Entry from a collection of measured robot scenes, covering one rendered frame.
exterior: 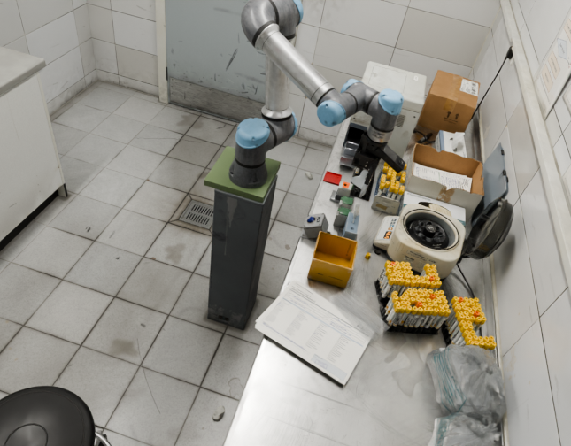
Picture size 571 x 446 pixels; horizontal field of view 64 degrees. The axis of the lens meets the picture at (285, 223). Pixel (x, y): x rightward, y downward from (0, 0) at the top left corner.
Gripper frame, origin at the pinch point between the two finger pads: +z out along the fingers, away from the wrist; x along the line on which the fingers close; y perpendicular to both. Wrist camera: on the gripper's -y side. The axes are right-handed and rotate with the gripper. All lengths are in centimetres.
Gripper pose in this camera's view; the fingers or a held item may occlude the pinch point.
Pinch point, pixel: (367, 186)
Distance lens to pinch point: 163.2
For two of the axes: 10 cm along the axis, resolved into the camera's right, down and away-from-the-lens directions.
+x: -3.9, 6.3, -6.8
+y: -9.1, -3.7, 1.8
